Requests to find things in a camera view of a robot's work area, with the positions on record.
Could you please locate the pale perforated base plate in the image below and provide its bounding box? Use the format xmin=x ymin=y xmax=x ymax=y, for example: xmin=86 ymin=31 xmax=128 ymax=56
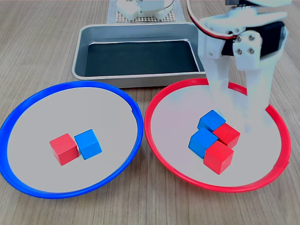
xmin=116 ymin=9 xmax=176 ymax=23

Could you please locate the red-rimmed white plate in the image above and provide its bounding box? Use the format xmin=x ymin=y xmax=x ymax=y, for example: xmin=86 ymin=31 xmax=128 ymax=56
xmin=144 ymin=77 xmax=292 ymax=194

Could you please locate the steel tray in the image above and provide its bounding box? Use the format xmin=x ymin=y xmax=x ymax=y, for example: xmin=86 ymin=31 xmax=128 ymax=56
xmin=71 ymin=22 xmax=208 ymax=89

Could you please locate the red black white servo cable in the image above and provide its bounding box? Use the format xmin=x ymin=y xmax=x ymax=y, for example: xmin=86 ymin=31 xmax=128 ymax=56
xmin=187 ymin=0 xmax=237 ymax=40

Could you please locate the blue-rimmed white plate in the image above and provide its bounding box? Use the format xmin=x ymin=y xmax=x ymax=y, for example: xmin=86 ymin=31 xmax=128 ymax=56
xmin=0 ymin=80 xmax=144 ymax=200

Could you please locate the small blue cube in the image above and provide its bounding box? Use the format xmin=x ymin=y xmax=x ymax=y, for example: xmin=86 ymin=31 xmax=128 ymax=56
xmin=74 ymin=128 xmax=103 ymax=161
xmin=197 ymin=109 xmax=227 ymax=132
xmin=188 ymin=127 xmax=219 ymax=159

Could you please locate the black tray mat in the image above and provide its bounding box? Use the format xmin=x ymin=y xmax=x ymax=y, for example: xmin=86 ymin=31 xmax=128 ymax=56
xmin=84 ymin=40 xmax=199 ymax=77

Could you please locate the small red cube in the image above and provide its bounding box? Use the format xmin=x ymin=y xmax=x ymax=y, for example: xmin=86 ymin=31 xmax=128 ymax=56
xmin=212 ymin=123 xmax=241 ymax=150
xmin=49 ymin=133 xmax=80 ymax=166
xmin=203 ymin=140 xmax=234 ymax=175

